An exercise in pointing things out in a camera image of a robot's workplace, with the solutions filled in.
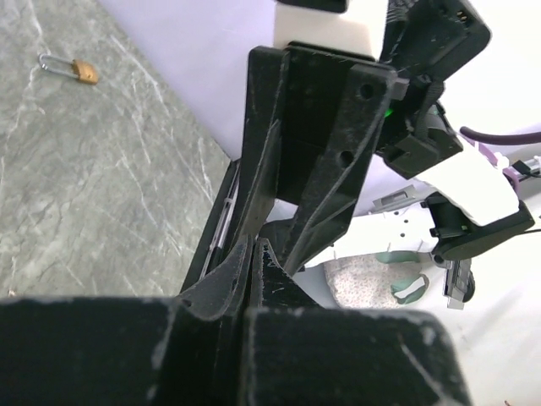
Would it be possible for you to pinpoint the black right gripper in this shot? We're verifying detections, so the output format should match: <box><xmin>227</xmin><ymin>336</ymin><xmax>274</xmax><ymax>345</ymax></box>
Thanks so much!
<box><xmin>227</xmin><ymin>41</ymin><xmax>397</xmax><ymax>275</ymax></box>

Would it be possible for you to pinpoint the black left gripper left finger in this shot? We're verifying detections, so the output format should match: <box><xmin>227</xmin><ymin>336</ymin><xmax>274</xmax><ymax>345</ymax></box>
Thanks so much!
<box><xmin>0</xmin><ymin>241</ymin><xmax>254</xmax><ymax>406</ymax></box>

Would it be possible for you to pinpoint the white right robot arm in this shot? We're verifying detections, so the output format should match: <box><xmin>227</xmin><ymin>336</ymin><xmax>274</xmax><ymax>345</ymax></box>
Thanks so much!
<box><xmin>223</xmin><ymin>1</ymin><xmax>533</xmax><ymax>301</ymax></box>

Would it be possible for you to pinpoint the brass padlock long shackle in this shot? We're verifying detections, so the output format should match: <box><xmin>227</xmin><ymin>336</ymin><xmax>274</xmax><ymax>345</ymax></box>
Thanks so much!
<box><xmin>38</xmin><ymin>53</ymin><xmax>99</xmax><ymax>85</ymax></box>

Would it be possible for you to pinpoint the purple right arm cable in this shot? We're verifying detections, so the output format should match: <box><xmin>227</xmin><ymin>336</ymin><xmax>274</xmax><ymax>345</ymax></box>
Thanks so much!
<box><xmin>458</xmin><ymin>124</ymin><xmax>541</xmax><ymax>187</ymax></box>

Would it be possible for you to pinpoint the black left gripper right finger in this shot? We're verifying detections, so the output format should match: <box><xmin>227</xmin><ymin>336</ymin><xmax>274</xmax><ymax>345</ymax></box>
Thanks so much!
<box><xmin>243</xmin><ymin>239</ymin><xmax>472</xmax><ymax>405</ymax></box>

